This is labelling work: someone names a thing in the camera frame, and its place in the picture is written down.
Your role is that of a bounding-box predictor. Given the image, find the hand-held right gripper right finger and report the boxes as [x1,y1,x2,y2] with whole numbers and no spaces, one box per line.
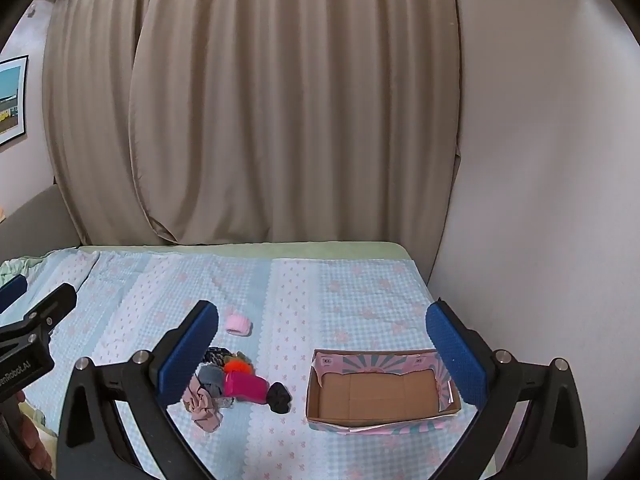
[425,298,589,480]

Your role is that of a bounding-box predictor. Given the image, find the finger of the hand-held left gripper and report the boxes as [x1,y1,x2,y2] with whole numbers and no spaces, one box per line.
[0,282,78,341]
[0,274,29,315]

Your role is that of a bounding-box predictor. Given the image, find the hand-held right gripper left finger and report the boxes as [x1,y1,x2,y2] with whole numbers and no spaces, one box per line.
[56,300,221,480]

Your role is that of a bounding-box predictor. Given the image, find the grey cloth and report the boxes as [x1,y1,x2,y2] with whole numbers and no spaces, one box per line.
[196,364,226,396]

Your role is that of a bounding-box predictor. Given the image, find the pink hair band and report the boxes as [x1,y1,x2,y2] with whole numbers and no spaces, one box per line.
[225,313,253,337]

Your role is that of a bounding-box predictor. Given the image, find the magenta cloth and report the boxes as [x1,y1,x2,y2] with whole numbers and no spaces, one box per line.
[223,372,270,405]

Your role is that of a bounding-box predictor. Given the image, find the pink printed cardboard box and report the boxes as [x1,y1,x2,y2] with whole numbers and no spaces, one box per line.
[305,347,462,435]

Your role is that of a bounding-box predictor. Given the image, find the black sock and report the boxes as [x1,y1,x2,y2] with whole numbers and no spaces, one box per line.
[267,381,293,415]

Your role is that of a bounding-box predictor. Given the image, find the person's left hand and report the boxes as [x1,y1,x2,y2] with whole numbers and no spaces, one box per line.
[14,390,55,474]

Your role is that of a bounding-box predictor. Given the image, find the grey beige headboard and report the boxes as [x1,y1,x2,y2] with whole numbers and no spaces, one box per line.
[0,184,84,264]

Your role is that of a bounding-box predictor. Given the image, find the blue checked blanket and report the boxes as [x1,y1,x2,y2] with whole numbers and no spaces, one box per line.
[0,246,482,480]

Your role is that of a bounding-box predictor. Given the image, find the pale green bed sheet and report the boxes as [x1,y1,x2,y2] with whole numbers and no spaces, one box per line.
[0,241,417,287]

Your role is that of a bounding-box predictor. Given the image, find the beige curtain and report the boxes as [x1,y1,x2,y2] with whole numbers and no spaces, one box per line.
[42,0,464,249]

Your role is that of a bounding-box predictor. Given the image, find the wall poster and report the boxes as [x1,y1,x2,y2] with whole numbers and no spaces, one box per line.
[0,55,30,147]

